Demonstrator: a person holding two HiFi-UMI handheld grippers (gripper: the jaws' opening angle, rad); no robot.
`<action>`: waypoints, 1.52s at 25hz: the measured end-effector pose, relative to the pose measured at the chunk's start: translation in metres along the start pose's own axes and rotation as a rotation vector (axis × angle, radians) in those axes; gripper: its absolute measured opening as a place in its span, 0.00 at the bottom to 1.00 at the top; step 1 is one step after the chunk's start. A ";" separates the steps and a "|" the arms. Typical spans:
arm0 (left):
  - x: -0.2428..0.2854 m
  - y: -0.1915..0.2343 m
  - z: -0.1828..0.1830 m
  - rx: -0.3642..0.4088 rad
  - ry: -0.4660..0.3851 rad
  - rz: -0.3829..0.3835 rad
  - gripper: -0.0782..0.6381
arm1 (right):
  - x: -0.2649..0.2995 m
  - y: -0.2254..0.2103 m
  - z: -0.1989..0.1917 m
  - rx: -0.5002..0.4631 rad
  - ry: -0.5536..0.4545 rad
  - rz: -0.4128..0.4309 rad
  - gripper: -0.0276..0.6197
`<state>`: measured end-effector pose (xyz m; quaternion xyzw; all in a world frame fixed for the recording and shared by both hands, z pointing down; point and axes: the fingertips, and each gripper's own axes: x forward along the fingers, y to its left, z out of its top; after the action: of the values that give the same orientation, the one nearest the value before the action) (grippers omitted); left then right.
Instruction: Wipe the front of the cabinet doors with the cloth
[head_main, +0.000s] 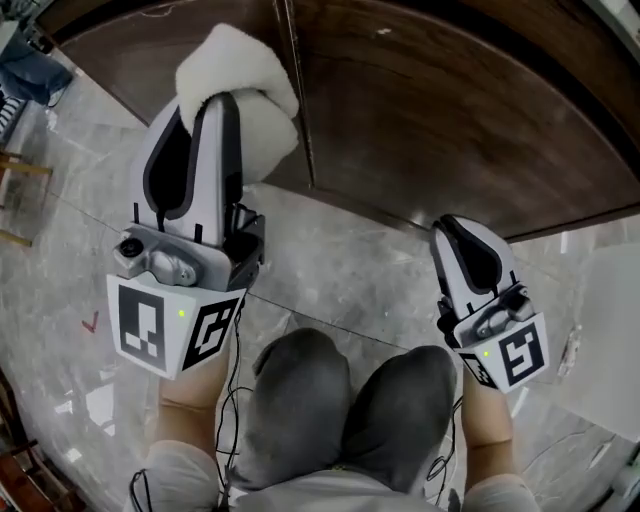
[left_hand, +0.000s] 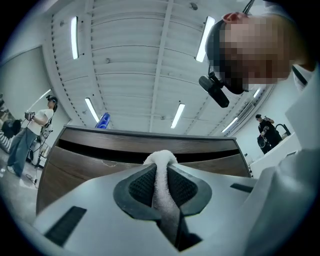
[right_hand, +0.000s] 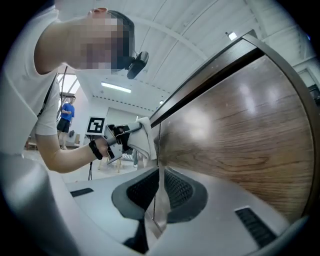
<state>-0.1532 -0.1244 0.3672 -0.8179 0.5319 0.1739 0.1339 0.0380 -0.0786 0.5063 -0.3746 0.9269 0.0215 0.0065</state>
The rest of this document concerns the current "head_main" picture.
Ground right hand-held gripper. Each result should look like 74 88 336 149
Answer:
431 214 551 396

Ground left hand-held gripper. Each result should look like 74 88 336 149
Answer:
106 97 266 382

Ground white fluffy cloth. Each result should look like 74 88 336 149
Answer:
174 22 302 187

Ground dark wooden cabinet door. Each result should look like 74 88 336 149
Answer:
274 0 640 241
37 0 315 189

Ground person's right forearm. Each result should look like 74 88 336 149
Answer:
459 374 517 484

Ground person's left forearm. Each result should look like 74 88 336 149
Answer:
157 344 237 454

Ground wooden stool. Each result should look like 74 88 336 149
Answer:
0 148 54 248

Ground clear plastic bottle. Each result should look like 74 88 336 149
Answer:
556 323 584 379

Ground white panel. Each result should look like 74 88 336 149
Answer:
563 243 640 442

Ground blue fabric bag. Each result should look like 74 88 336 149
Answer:
0 48 74 107

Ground person's grey trousers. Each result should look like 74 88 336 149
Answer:
233 327 459 496

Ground person's white shirt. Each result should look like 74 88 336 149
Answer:
122 438 551 512

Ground dark wooden furniture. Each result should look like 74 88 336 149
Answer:
0 368 77 512

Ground black cable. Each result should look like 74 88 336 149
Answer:
213 293 257 512
426 393 467 507

